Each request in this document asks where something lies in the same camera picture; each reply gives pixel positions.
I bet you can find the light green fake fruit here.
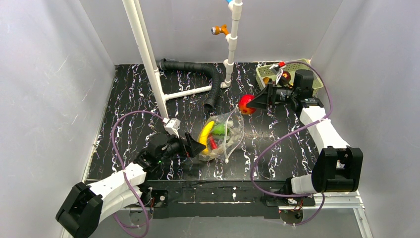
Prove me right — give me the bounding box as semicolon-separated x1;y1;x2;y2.
211;123;230;136

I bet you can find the white PVC pipe frame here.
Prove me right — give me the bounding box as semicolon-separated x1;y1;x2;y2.
123;0;243;119

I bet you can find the orange brown fake bread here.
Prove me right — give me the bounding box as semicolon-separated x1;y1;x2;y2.
263;77;271;85

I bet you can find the red fake tomato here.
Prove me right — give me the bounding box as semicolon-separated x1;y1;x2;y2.
238;95;256;115

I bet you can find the clear zip top bag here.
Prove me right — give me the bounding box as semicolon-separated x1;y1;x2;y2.
198;106;245;163

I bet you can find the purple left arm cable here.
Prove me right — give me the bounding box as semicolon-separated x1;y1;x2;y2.
110;111;165;238

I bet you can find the red fake fruit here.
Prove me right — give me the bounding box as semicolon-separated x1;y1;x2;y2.
281;71;291;83

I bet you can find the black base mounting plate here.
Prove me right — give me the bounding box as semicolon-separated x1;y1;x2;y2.
139;180;315;219

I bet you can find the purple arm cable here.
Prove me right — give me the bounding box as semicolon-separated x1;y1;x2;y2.
110;111;165;238
250;60;334;227

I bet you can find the yellow fake banana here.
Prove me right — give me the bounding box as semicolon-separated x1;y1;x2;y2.
199;121;215;155

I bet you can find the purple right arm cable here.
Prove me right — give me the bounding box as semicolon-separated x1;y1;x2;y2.
250;60;334;227

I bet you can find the orange spigot valve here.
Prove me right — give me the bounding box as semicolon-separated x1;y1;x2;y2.
211;24;229;36

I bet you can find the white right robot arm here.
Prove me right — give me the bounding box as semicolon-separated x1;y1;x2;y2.
250;69;363;198

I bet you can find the black corrugated hose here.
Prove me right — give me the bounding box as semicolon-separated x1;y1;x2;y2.
158;58;222;111

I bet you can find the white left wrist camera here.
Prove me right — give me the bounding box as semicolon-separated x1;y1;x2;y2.
162;118;180;137

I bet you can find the pale green perforated basket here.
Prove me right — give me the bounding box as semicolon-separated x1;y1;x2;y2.
256;59;324;94

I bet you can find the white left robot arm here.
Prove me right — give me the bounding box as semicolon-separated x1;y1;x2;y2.
55;133;208;238

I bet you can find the red fake chili pepper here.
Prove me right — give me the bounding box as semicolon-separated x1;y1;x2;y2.
209;135;218;150

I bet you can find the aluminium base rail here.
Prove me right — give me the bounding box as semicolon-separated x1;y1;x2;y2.
60;185;375;238

